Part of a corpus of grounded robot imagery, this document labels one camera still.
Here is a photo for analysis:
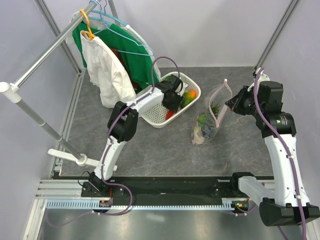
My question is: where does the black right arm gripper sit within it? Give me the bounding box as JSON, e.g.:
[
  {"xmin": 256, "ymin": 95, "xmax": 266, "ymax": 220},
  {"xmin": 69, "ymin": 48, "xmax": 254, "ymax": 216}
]
[{"xmin": 226, "ymin": 85, "xmax": 265, "ymax": 117}]

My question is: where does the orange toy carrot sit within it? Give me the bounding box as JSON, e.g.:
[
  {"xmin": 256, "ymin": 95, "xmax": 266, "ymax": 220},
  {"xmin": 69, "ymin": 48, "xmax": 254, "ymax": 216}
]
[{"xmin": 165, "ymin": 110, "xmax": 175, "ymax": 120}]

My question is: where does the clear zip top bag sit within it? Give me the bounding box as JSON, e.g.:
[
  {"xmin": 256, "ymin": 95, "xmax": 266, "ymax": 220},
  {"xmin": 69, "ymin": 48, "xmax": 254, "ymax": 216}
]
[{"xmin": 191, "ymin": 79, "xmax": 233, "ymax": 145}]

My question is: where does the green orange toy mango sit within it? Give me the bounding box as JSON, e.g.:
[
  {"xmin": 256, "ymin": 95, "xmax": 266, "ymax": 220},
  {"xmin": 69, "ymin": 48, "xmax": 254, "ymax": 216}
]
[{"xmin": 180, "ymin": 90, "xmax": 197, "ymax": 109}]

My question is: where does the dark toy grape bunch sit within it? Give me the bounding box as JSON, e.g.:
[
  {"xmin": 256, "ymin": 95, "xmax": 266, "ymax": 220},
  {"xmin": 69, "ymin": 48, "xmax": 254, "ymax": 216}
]
[{"xmin": 201, "ymin": 125, "xmax": 216, "ymax": 139}]

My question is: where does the white toy radish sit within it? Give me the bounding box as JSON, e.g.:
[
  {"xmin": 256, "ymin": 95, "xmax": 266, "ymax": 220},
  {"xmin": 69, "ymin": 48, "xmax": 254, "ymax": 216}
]
[{"xmin": 191, "ymin": 126, "xmax": 210, "ymax": 145}]

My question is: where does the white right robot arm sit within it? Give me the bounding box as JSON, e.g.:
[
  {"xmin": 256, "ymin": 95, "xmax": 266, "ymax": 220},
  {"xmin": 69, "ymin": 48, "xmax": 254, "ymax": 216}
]
[{"xmin": 225, "ymin": 81, "xmax": 320, "ymax": 227}]

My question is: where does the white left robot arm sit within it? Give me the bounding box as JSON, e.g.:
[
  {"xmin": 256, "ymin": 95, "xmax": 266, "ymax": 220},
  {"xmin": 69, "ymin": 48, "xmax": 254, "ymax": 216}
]
[{"xmin": 88, "ymin": 74, "xmax": 184, "ymax": 197}]

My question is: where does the white perforated plastic basket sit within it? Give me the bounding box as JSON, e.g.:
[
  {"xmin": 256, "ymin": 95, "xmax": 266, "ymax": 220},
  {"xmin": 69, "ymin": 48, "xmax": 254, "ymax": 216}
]
[{"xmin": 141, "ymin": 71, "xmax": 201, "ymax": 129}]

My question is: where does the green t-shirt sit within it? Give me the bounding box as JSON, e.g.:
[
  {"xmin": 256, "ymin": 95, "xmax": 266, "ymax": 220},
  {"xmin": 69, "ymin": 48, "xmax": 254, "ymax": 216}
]
[{"xmin": 71, "ymin": 21, "xmax": 162, "ymax": 90}]

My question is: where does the white t-shirt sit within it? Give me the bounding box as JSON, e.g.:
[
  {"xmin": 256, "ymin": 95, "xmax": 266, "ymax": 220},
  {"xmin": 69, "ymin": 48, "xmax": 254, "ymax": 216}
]
[{"xmin": 80, "ymin": 30, "xmax": 136, "ymax": 108}]

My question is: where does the orange clothes hanger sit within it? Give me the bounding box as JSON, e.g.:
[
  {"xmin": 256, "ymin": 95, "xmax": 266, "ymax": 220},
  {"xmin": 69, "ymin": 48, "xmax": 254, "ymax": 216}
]
[{"xmin": 79, "ymin": 9, "xmax": 97, "ymax": 42}]

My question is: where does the silver clothes rack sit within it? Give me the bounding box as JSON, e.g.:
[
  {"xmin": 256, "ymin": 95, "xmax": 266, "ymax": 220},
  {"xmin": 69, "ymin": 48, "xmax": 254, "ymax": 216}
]
[{"xmin": 0, "ymin": 0, "xmax": 118, "ymax": 172}]

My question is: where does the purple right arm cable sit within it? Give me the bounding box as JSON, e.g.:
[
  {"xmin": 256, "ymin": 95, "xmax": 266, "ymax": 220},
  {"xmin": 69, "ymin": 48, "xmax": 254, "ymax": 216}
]
[{"xmin": 223, "ymin": 66, "xmax": 308, "ymax": 240}]

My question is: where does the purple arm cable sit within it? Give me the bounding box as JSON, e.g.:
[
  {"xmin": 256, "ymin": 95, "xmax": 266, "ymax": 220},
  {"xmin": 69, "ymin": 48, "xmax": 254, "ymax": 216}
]
[
  {"xmin": 44, "ymin": 56, "xmax": 181, "ymax": 227},
  {"xmin": 223, "ymin": 66, "xmax": 308, "ymax": 240}
]

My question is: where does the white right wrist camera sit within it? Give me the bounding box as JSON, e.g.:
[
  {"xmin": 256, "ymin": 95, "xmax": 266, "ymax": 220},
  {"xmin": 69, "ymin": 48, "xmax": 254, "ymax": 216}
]
[{"xmin": 251, "ymin": 69, "xmax": 270, "ymax": 88}]

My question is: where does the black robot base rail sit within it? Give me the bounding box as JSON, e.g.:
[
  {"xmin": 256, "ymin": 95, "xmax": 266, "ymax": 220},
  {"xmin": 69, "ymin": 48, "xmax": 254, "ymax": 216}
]
[{"xmin": 81, "ymin": 176, "xmax": 247, "ymax": 204}]

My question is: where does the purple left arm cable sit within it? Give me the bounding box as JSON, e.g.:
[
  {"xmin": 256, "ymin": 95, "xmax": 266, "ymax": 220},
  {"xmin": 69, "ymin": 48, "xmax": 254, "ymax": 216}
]
[{"xmin": 44, "ymin": 56, "xmax": 181, "ymax": 227}]

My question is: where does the white slotted cable duct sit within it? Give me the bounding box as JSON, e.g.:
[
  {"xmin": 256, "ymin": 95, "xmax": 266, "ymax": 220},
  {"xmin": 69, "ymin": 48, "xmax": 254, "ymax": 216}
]
[{"xmin": 45, "ymin": 198, "xmax": 250, "ymax": 211}]

